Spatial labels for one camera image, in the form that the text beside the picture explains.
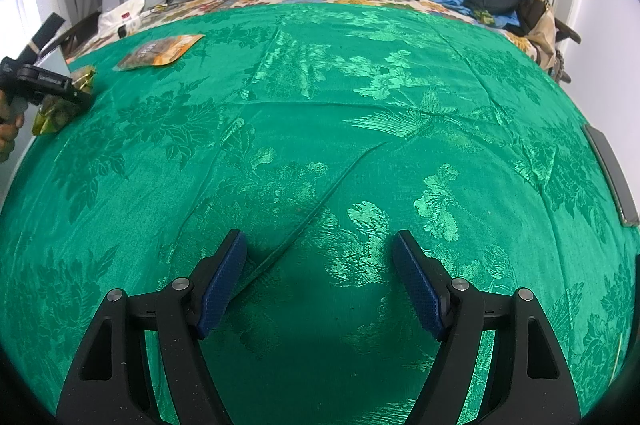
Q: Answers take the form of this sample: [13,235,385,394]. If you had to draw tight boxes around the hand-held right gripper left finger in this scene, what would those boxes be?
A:
[56,229,248,425]

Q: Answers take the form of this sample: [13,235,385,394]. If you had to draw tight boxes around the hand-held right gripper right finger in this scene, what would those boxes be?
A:
[391,229,582,425]

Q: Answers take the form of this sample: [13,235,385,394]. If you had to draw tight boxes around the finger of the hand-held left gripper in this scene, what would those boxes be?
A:
[37,85,95,111]

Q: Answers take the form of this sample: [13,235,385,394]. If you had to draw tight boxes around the olive green pickle packet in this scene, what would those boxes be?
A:
[31,65,97,137]

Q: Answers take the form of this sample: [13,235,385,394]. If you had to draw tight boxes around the white storage box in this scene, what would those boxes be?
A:
[32,45,71,78]

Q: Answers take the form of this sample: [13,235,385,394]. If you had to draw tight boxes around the brown orange snack packet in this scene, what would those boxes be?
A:
[114,34,206,72]

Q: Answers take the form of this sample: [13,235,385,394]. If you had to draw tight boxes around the person's left hand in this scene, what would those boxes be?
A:
[0,90,26,163]

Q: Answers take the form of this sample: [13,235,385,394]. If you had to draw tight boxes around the dark bedside cabinet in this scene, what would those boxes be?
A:
[60,12,108,58]

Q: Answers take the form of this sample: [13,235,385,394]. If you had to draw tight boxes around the white sheer curtain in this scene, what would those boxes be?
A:
[0,0,36,61]

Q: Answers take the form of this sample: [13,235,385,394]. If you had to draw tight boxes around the white plastic bag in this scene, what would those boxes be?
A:
[97,0,146,37]

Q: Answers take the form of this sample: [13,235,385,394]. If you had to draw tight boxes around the green floral blanket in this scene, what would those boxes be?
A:
[0,0,640,425]

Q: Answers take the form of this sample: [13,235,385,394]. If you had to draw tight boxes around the dark phone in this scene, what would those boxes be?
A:
[582,124,640,226]

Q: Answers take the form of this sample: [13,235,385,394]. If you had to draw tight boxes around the black chair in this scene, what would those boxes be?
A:
[550,18,583,83]

